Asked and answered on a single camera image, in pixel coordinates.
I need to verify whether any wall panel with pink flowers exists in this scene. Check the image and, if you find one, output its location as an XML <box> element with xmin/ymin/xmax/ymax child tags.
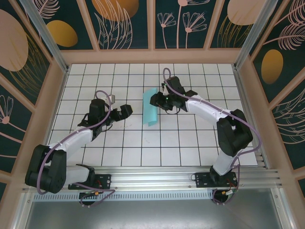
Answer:
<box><xmin>153</xmin><ymin>0</ymin><xmax>216</xmax><ymax>50</ymax></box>

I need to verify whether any aluminium table side rail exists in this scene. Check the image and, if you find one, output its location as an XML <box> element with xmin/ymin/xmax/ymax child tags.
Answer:
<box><xmin>234</xmin><ymin>68</ymin><xmax>266</xmax><ymax>169</ymax></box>

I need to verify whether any wall panel with pink leaves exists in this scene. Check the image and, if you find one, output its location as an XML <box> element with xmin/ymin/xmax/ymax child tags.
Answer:
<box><xmin>270</xmin><ymin>71</ymin><xmax>305</xmax><ymax>171</ymax></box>

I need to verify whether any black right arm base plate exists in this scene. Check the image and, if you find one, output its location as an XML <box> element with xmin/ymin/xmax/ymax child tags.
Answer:
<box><xmin>194</xmin><ymin>171</ymin><xmax>238</xmax><ymax>188</ymax></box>

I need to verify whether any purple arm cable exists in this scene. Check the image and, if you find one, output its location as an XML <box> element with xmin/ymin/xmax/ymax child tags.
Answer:
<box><xmin>35</xmin><ymin>90</ymin><xmax>116</xmax><ymax>208</ymax></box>
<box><xmin>163</xmin><ymin>68</ymin><xmax>263</xmax><ymax>206</ymax></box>

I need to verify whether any aluminium corner post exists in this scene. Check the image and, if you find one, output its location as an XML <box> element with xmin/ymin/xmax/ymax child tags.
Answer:
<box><xmin>234</xmin><ymin>0</ymin><xmax>278</xmax><ymax>70</ymax></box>
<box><xmin>19</xmin><ymin>0</ymin><xmax>70</xmax><ymax>73</ymax></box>

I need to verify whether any slotted white cable duct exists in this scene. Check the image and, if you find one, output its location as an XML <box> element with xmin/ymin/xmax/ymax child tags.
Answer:
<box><xmin>33</xmin><ymin>192</ymin><xmax>215</xmax><ymax>201</ymax></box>

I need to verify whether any wall panel with leaf outlines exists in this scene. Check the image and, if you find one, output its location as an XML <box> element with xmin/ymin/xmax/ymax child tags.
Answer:
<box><xmin>85</xmin><ymin>0</ymin><xmax>153</xmax><ymax>51</ymax></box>

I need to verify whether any wall panel with single flower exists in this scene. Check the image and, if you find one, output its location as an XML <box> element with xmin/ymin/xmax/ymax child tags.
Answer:
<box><xmin>0</xmin><ymin>73</ymin><xmax>35</xmax><ymax>176</ymax></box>

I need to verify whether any aluminium mounting rail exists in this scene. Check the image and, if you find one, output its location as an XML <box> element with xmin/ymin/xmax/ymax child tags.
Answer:
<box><xmin>22</xmin><ymin>166</ymin><xmax>284</xmax><ymax>191</ymax></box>

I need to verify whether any wall panel with gold lines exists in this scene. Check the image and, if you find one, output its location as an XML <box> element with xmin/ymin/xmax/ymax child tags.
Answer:
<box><xmin>0</xmin><ymin>0</ymin><xmax>53</xmax><ymax>108</ymax></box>

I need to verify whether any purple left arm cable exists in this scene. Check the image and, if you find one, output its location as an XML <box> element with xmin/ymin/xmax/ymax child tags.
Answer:
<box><xmin>35</xmin><ymin>90</ymin><xmax>116</xmax><ymax>208</ymax></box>

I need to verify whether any grey metal sheet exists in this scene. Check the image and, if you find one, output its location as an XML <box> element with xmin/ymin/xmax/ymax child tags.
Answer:
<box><xmin>22</xmin><ymin>200</ymin><xmax>284</xmax><ymax>229</ymax></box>

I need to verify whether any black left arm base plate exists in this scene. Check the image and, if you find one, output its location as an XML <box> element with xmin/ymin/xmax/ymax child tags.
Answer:
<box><xmin>68</xmin><ymin>173</ymin><xmax>112</xmax><ymax>190</ymax></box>

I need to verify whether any wall panel with beige circle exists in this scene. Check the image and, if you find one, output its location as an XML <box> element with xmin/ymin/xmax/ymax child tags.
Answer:
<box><xmin>209</xmin><ymin>0</ymin><xmax>263</xmax><ymax>50</ymax></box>

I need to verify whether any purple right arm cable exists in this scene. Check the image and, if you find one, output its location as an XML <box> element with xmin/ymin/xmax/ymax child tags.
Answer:
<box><xmin>163</xmin><ymin>68</ymin><xmax>263</xmax><ymax>206</ymax></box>

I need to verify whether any wall panel with feather outlines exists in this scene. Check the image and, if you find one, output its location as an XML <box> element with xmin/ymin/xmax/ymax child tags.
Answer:
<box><xmin>249</xmin><ymin>0</ymin><xmax>305</xmax><ymax>104</ymax></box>

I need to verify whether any turquoise cloth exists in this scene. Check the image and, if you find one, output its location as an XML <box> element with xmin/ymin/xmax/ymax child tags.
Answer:
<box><xmin>142</xmin><ymin>87</ymin><xmax>159</xmax><ymax>127</ymax></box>

